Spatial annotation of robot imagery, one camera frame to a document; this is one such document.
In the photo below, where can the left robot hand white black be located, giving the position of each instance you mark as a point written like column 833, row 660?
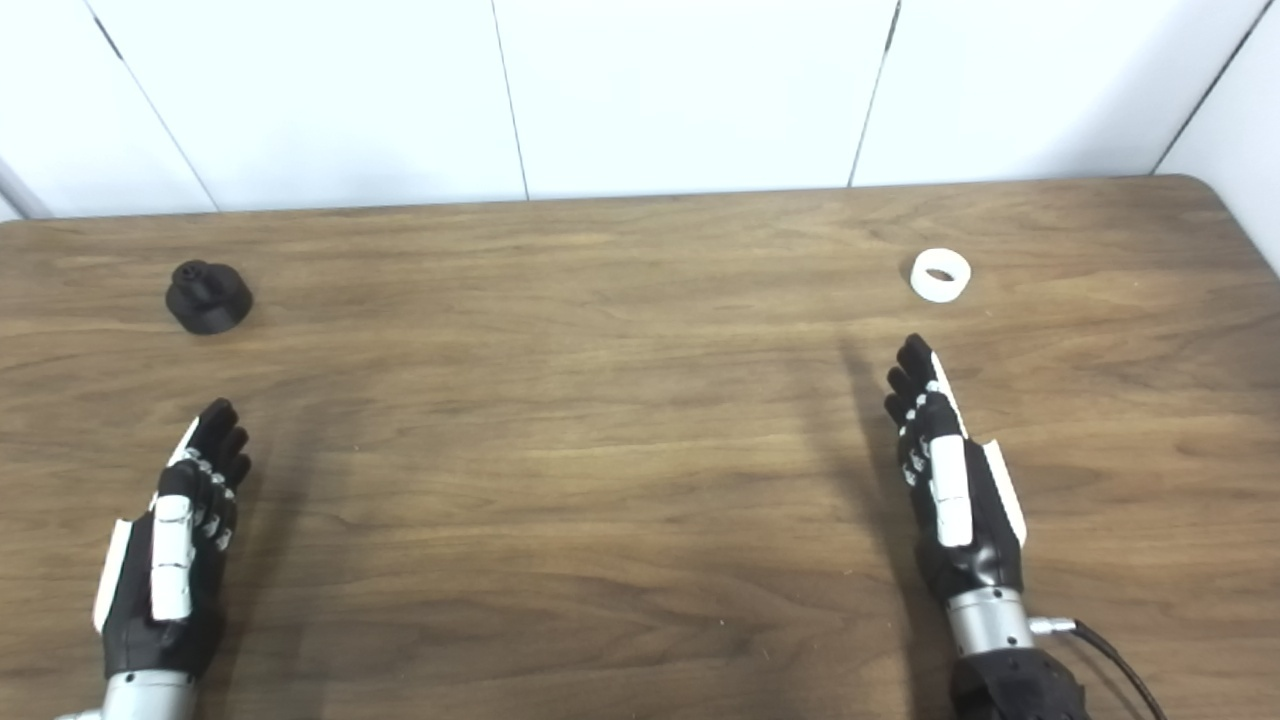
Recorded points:
column 170, row 560

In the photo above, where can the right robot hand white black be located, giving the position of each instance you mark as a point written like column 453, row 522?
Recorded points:
column 955, row 500

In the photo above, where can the round black part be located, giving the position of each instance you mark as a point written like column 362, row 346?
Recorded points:
column 208, row 298

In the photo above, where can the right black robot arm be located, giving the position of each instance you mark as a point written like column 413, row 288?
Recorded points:
column 1005, row 660

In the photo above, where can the grey wall corner post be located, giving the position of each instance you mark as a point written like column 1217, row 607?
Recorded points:
column 20, row 190

